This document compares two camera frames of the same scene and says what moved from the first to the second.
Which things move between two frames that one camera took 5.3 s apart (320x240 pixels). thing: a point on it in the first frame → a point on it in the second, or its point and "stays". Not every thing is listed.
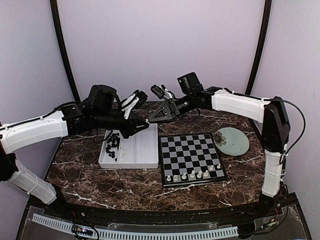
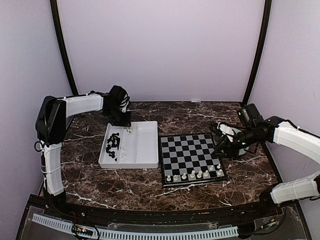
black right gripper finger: x=163 y=114 → x=223 y=148
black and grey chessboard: x=189 y=159 stays
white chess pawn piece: x=184 y=176 stays
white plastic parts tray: x=140 y=150 stays
